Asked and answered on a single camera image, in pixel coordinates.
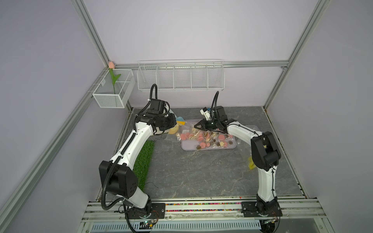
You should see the ziploc bag with yellow toy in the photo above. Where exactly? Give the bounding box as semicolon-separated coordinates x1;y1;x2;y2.
166;120;204;141

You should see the ziploc bag with small cookies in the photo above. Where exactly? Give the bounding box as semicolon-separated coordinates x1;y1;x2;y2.
248;156;256;170

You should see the clear ziploc bag of cookies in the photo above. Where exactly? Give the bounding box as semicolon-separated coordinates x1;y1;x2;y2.
237;125;263;145

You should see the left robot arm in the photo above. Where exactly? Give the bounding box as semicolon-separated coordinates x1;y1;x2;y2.
99;84;177;213

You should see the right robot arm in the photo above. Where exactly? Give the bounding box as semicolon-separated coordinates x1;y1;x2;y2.
194;91;282;218

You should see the pile of poured cookies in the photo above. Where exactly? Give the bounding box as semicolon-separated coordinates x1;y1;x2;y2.
179;129;234;150

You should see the light blue garden trowel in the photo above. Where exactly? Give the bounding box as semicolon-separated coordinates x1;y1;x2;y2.
176;116;185;122

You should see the lilac plastic tray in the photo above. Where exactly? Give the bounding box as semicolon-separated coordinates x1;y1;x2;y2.
181;118;237;151

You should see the green artificial grass mat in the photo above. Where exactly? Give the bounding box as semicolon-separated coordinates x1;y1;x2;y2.
133;140;155;190

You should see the artificial pink tulip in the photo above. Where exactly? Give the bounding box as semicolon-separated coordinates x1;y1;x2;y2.
108;61;121;94

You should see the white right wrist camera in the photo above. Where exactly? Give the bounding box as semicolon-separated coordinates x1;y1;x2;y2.
200;107;211;120

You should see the white wire wall shelf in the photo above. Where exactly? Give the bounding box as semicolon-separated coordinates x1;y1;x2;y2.
137;59;225;91

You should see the white mesh wall box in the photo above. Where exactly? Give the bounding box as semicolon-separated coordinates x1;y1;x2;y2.
92;69;136;108

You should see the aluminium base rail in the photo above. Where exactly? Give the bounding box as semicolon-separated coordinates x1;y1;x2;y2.
77;196;333;233

